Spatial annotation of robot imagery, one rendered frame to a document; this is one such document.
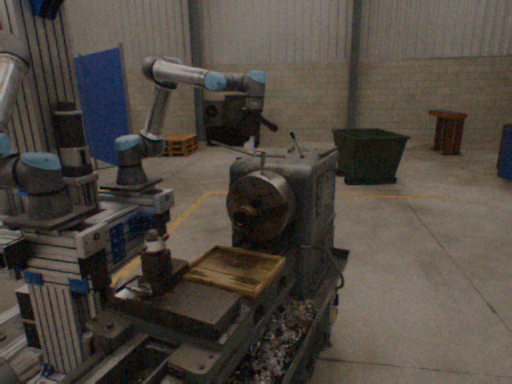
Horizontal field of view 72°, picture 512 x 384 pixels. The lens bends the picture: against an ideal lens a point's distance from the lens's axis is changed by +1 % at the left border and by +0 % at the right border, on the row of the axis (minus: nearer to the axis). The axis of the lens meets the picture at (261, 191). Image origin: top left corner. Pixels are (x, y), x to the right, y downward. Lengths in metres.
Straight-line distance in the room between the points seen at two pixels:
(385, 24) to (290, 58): 2.87
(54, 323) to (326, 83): 10.32
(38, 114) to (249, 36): 10.38
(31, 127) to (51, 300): 0.82
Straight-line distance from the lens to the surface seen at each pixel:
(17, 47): 1.46
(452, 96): 12.11
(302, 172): 1.66
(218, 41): 11.98
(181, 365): 1.07
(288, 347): 1.59
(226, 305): 1.14
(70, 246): 1.47
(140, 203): 1.84
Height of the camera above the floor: 1.60
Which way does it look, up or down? 16 degrees down
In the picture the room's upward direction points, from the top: 1 degrees counter-clockwise
